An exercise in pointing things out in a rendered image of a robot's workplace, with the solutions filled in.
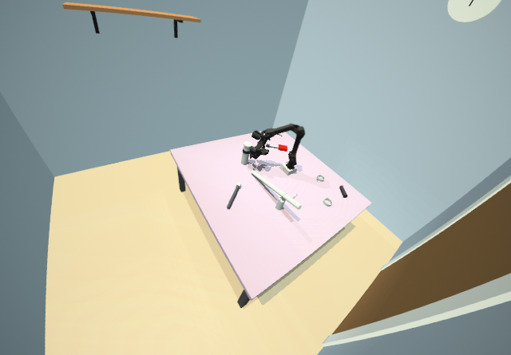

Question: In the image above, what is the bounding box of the black cylinder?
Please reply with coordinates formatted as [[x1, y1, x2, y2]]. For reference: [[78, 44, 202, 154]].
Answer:
[[339, 185, 347, 198]]

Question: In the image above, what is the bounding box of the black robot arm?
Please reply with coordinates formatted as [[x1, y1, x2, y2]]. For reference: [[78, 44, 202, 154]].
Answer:
[[252, 123, 305, 170]]

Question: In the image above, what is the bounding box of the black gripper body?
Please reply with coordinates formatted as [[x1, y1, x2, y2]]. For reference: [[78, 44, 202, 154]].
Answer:
[[250, 141, 265, 153]]

